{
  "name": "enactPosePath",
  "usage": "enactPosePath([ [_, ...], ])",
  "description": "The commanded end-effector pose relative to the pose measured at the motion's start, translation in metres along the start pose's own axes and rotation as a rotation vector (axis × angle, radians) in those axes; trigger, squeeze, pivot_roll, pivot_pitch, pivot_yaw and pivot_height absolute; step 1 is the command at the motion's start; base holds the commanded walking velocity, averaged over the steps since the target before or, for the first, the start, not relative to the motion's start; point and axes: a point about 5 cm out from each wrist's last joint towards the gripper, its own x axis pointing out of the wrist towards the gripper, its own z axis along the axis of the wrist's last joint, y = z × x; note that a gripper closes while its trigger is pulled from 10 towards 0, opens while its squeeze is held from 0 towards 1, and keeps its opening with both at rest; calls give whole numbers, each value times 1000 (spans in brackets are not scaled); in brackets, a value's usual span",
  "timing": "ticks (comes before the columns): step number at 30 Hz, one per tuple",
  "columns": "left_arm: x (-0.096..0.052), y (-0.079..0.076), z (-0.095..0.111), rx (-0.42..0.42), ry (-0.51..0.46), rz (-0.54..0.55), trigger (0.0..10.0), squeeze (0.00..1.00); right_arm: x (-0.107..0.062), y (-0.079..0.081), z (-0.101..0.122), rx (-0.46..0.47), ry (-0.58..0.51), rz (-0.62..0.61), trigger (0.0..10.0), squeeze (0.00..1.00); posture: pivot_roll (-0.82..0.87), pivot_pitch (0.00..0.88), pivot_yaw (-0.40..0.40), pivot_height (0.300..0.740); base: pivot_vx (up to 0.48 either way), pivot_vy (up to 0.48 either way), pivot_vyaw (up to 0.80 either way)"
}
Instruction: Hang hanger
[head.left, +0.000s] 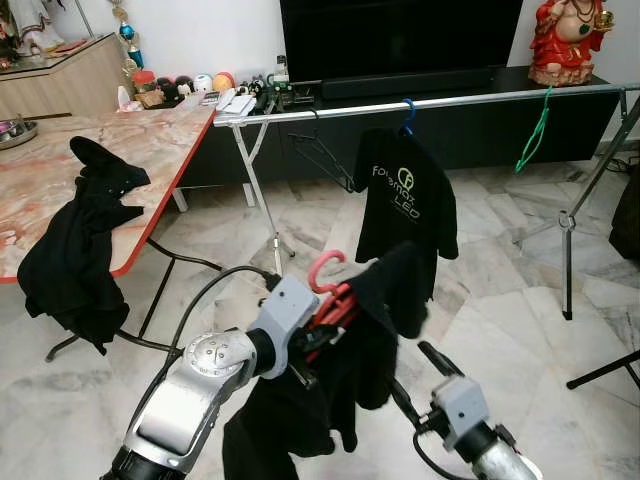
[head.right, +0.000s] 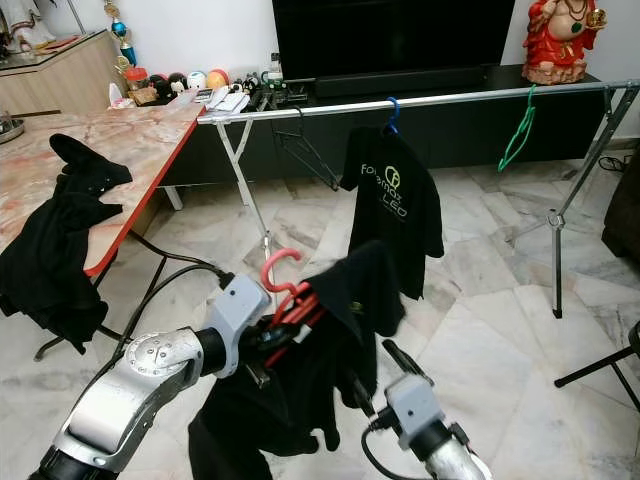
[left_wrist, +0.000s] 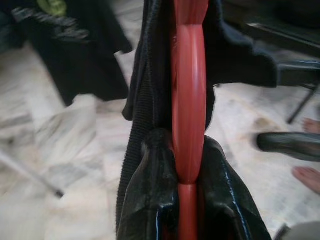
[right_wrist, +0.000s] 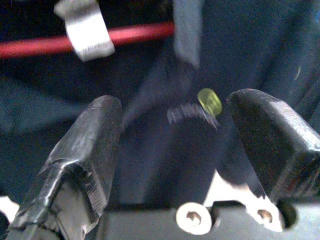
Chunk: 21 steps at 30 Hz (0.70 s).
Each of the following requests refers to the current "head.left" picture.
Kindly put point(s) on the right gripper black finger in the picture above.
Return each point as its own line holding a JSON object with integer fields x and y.
{"x": 440, "y": 364}

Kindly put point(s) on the plain black garment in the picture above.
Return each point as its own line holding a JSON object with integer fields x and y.
{"x": 300, "y": 430}

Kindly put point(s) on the red plastic clothes hanger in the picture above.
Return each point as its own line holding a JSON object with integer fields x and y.
{"x": 338, "y": 305}

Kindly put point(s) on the blue clothes hanger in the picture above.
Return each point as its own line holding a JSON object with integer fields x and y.
{"x": 409, "y": 128}

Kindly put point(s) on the green plastic clothes hanger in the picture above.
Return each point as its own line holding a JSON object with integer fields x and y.
{"x": 545, "y": 105}

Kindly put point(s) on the black printed t-shirt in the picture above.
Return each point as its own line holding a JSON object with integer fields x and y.
{"x": 400, "y": 220}

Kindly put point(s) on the black metal stand leg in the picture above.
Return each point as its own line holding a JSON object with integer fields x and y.
{"x": 600, "y": 372}

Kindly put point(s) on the black metal table leg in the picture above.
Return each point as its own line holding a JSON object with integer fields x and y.
{"x": 150, "y": 290}

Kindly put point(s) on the black tv console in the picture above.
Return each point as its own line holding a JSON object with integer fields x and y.
{"x": 480, "y": 135}

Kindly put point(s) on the black hooded garment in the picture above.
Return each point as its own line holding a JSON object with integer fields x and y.
{"x": 80, "y": 250}

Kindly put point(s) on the metal clothes rack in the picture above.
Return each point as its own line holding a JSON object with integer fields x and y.
{"x": 450, "y": 103}

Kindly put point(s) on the white paper stack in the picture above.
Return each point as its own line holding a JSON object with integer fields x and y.
{"x": 236, "y": 103}

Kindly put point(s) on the black soundbar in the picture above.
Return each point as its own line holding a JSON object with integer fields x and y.
{"x": 400, "y": 85}

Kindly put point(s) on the small clear bottle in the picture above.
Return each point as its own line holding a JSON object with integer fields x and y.
{"x": 281, "y": 72}

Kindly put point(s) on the orange round toy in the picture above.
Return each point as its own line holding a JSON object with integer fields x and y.
{"x": 224, "y": 81}

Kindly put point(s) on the white round toy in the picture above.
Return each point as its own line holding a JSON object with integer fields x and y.
{"x": 203, "y": 83}

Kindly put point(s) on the black round toy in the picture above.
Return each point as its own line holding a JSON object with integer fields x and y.
{"x": 182, "y": 88}

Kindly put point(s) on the jar with red lid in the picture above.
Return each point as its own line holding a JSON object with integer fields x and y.
{"x": 148, "y": 90}

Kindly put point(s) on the black television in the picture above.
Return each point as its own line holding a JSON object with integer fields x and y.
{"x": 400, "y": 40}

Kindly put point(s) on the red laughing buddha statue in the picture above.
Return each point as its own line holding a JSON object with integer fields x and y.
{"x": 565, "y": 45}

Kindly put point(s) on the trophy with blue ball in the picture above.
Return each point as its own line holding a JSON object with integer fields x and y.
{"x": 130, "y": 45}

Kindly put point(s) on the light wooden cabinet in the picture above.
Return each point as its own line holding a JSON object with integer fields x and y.
{"x": 70, "y": 85}

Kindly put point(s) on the metal bowl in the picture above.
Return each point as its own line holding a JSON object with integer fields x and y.
{"x": 15, "y": 135}

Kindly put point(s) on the white robed figurine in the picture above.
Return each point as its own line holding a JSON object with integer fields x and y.
{"x": 35, "y": 25}

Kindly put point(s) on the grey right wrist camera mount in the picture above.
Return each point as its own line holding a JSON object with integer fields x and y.
{"x": 462, "y": 410}

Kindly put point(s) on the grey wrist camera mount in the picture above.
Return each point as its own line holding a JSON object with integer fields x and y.
{"x": 462, "y": 410}
{"x": 283, "y": 315}

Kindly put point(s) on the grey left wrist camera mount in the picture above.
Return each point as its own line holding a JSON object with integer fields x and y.
{"x": 283, "y": 315}

